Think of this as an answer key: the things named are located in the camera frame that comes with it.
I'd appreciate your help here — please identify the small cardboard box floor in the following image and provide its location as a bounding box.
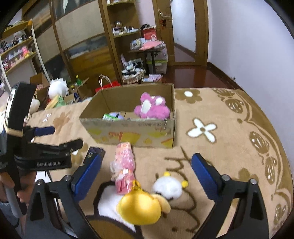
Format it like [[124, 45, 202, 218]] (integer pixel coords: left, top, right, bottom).
[[141, 74, 163, 84]]

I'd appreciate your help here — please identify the dark blue small box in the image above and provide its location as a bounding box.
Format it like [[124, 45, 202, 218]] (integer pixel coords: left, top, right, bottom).
[[86, 147, 106, 161]]

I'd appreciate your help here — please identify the green tissue pack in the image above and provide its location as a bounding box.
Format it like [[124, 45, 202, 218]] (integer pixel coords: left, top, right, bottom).
[[102, 112, 124, 120]]

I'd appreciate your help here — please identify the wicker basket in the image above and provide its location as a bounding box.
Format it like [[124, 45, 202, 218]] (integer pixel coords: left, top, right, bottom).
[[122, 68, 146, 84]]

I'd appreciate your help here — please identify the white fluffy plush toy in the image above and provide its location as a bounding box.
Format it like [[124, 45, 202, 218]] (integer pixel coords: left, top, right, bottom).
[[152, 172, 189, 201]]

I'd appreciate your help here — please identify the white toy shelf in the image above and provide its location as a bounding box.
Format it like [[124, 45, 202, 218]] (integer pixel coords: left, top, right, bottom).
[[1, 19, 51, 92]]

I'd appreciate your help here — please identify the person left hand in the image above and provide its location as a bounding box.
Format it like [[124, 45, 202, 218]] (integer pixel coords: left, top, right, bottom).
[[0, 171, 37, 204]]

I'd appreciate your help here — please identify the pink plush bear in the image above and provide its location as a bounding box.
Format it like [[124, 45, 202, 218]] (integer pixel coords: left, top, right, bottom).
[[134, 92, 170, 120]]

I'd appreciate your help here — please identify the cardboard box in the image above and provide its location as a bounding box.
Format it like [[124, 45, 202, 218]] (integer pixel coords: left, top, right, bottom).
[[79, 83, 176, 148]]

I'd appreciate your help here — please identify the small black side table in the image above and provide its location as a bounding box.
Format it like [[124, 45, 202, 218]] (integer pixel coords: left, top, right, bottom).
[[129, 38, 165, 74]]

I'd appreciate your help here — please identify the wooden door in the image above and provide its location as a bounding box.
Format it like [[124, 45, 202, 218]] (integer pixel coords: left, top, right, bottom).
[[152, 0, 209, 67]]

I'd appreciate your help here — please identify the wooden wardrobe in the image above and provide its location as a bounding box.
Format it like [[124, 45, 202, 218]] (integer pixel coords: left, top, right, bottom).
[[22, 1, 119, 88]]

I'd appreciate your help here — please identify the green yellow plush toy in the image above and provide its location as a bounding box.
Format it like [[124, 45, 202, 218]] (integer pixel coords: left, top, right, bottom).
[[45, 95, 66, 110]]

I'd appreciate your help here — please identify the white round plush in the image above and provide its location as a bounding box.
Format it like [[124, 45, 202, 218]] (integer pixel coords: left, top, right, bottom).
[[48, 78, 69, 100]]

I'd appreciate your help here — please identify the pink tissue pack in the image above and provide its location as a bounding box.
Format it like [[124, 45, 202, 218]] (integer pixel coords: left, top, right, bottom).
[[110, 142, 136, 195]]

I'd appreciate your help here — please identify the wooden corner shelf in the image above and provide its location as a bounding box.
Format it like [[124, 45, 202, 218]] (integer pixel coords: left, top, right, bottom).
[[98, 1, 141, 84]]

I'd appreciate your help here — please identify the red paper bag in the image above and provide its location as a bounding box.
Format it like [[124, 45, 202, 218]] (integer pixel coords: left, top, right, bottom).
[[95, 74, 121, 93]]

